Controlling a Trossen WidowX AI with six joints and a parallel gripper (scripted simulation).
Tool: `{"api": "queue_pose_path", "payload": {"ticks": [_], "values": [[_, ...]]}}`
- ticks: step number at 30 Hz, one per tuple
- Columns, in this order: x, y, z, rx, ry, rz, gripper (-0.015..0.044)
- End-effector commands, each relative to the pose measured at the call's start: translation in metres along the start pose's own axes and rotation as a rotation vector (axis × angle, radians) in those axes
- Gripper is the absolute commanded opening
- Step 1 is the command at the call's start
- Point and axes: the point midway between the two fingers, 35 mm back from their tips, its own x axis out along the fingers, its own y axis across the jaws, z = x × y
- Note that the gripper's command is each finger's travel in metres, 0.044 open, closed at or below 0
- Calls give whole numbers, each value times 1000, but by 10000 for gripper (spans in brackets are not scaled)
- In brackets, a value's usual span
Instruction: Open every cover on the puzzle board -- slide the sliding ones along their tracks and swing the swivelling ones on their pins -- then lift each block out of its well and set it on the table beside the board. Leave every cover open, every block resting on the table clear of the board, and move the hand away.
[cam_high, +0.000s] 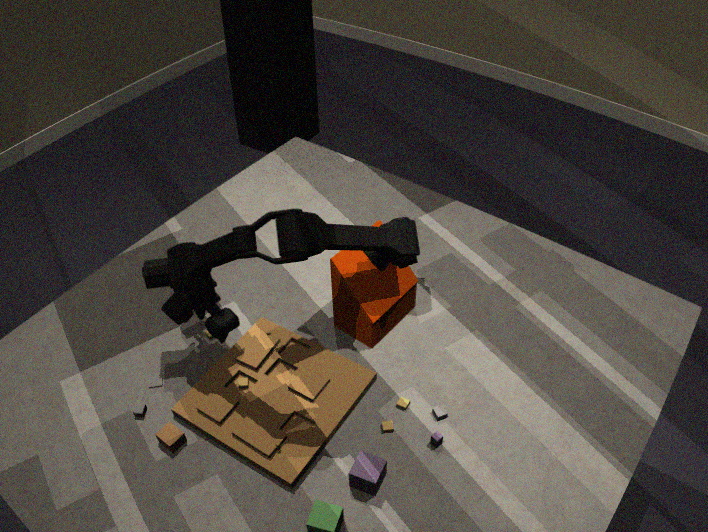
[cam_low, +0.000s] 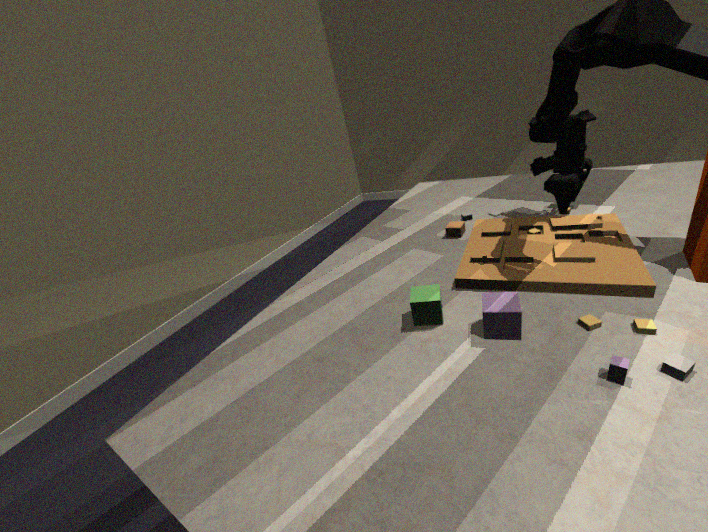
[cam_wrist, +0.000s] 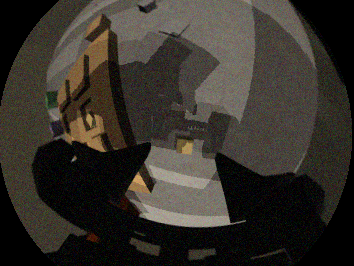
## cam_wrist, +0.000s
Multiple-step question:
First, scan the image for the green cube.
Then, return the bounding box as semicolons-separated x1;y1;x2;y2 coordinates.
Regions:
45;90;59;109

